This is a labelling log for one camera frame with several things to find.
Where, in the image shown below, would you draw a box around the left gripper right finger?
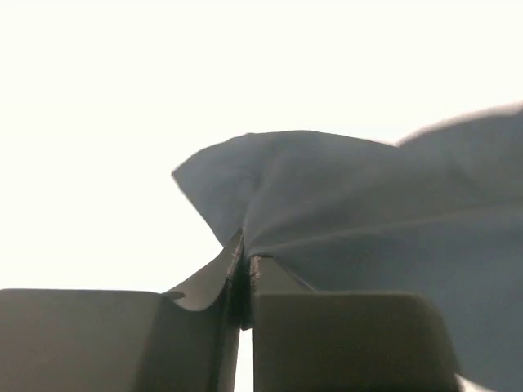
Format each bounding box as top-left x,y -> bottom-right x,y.
250,257 -> 460,391

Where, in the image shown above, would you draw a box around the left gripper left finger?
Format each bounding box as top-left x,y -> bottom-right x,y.
1,234 -> 243,392

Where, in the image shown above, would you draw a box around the dark navy shorts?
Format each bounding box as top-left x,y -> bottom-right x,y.
172,110 -> 522,391

